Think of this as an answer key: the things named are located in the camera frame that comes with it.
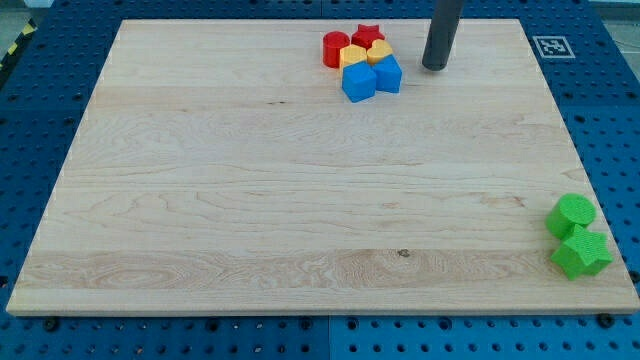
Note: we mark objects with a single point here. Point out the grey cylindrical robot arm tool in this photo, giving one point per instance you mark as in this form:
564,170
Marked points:
441,34

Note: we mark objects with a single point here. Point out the wooden board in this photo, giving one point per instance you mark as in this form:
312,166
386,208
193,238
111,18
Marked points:
218,169

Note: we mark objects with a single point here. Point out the blue cube block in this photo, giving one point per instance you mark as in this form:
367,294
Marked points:
359,81

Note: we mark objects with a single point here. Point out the blue pentagon block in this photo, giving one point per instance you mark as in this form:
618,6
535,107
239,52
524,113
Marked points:
389,75

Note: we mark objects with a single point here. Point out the yellow hexagon block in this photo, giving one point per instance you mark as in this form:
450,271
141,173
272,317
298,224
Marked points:
350,55

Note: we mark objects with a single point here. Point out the red cylinder block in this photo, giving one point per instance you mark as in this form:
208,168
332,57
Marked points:
332,43

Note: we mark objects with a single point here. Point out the yellow heart block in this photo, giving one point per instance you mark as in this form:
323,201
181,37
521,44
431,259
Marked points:
378,51

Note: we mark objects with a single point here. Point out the red star block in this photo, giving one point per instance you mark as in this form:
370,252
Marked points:
365,35

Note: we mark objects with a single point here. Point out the green cylinder block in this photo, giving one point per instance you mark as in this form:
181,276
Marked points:
570,210

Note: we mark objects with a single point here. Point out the white fiducial marker tag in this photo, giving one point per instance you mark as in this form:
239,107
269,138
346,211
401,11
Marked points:
553,47

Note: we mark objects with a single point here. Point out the green star block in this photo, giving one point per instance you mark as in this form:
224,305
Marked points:
582,252

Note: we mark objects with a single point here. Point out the black yellow hazard tape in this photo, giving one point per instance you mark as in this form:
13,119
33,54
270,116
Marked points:
19,44

